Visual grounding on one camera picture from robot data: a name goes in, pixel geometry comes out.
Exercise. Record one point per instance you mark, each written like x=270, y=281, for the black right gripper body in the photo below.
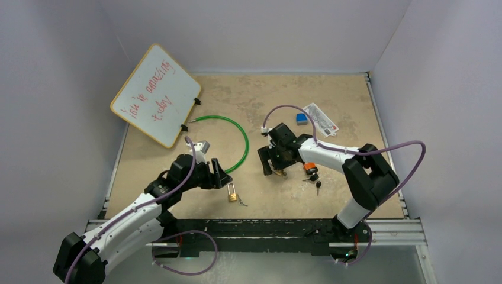
x=278, y=158

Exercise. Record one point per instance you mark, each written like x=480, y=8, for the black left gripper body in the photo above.
x=202, y=177

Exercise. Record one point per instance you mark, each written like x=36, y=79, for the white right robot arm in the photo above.
x=369, y=176

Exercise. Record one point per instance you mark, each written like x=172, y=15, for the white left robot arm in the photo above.
x=88, y=258

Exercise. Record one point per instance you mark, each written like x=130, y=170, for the orange black lock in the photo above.
x=310, y=168

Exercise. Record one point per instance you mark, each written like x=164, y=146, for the black-headed keys bunch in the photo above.
x=315, y=179

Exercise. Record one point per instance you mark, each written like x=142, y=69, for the blue whiteboard eraser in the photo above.
x=301, y=119

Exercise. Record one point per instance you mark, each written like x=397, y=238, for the white printed card package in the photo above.
x=323, y=123

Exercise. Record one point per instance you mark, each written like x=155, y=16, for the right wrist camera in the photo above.
x=264, y=131

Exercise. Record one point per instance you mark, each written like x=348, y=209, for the green cable lock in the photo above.
x=227, y=136

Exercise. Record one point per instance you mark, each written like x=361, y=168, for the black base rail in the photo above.
x=317, y=237

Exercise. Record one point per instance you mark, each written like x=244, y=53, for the whiteboard with orange frame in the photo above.
x=157, y=97

